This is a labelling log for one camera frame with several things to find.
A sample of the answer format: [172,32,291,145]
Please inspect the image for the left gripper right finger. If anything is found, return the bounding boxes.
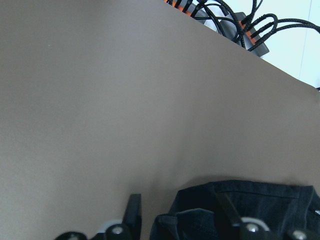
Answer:
[214,193,242,227]

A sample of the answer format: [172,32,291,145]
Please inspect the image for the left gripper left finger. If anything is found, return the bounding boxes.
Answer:
[122,193,142,240]

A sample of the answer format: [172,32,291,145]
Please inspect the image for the black graphic t-shirt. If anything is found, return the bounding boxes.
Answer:
[149,180,320,240]

